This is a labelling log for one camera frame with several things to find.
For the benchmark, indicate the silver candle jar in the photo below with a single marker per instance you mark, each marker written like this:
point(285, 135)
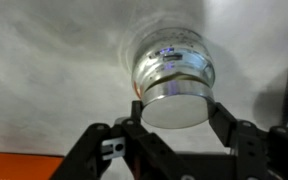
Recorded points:
point(171, 53)

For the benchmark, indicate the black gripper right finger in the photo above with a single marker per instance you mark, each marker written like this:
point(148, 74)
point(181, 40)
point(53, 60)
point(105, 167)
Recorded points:
point(222, 122)

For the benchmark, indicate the round silver lid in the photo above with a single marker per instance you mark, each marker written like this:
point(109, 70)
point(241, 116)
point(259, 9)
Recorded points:
point(177, 104)

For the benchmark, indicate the orange cardboard box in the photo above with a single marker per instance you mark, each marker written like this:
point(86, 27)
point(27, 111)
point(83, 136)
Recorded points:
point(27, 166)

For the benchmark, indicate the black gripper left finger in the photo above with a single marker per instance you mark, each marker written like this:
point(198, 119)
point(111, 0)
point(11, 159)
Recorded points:
point(136, 110)

